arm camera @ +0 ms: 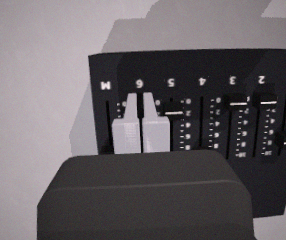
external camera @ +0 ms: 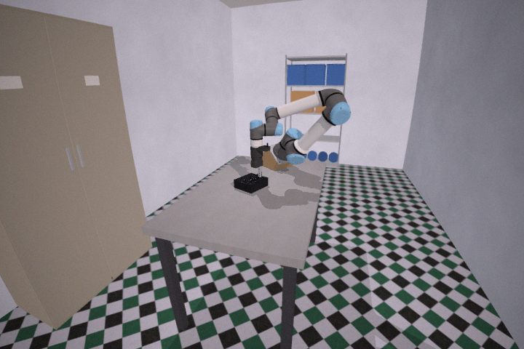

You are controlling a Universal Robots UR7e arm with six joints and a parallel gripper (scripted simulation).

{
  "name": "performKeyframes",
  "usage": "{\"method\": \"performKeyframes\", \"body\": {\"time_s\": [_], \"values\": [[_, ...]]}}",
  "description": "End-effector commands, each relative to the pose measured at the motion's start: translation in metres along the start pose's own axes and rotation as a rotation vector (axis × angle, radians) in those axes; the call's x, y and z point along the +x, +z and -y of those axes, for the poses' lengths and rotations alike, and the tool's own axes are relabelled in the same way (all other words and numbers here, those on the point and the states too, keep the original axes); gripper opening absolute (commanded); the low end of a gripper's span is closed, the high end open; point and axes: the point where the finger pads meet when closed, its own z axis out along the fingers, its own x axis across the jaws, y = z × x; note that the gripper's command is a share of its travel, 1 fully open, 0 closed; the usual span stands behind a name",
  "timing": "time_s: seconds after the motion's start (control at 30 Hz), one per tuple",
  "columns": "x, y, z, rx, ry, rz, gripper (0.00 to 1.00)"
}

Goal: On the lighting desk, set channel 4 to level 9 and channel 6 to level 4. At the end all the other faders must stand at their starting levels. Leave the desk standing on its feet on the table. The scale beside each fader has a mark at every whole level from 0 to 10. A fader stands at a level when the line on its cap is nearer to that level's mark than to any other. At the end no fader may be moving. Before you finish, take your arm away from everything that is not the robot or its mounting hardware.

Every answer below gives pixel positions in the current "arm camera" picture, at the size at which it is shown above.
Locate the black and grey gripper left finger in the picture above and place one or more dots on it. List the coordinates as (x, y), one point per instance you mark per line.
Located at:
(126, 132)

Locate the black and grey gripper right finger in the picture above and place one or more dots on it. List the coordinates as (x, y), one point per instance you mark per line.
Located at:
(155, 130)

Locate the black lighting desk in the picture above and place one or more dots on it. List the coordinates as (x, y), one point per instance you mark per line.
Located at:
(196, 89)

